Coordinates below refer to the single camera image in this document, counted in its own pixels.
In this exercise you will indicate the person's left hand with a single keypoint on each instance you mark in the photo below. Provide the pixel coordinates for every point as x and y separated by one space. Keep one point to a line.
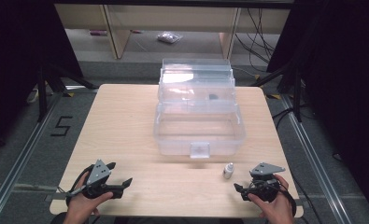
84 207

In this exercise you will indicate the person's right hand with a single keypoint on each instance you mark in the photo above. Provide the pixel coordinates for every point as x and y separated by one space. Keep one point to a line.
278 208

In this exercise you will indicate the clear plastic bag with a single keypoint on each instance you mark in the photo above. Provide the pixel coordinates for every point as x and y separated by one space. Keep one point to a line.
169 37

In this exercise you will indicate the small white bottle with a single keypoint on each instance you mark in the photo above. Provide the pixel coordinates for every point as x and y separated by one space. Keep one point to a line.
228 171

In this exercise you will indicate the light wooden shelf unit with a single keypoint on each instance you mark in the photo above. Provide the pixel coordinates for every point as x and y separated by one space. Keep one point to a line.
173 18

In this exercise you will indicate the black metal stand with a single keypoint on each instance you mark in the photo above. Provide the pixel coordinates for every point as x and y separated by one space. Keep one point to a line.
42 93
297 93

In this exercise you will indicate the metal floor rail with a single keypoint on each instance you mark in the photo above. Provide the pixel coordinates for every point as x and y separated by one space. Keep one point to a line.
316 161
20 155

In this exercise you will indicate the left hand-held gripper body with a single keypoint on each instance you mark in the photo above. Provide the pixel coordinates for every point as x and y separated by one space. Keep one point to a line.
98 172

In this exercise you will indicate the clear plastic storage box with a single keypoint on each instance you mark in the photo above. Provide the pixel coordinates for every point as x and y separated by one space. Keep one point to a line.
199 124

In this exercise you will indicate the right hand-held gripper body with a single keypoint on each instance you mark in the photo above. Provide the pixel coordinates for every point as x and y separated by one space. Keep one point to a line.
265 183

